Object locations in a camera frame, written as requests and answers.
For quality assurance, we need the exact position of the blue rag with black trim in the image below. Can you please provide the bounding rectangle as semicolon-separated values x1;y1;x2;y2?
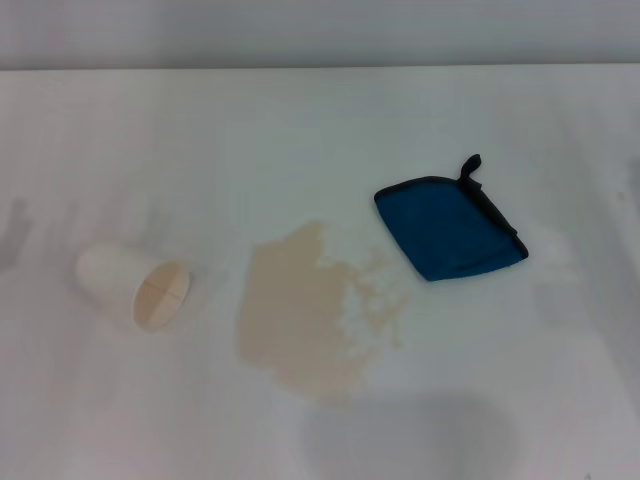
373;153;530;284

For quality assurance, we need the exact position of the brown water stain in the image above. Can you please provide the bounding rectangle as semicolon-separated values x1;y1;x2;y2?
234;219;414;406

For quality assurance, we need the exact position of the white paper cup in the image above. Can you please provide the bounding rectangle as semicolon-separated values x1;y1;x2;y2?
75;240;193;334

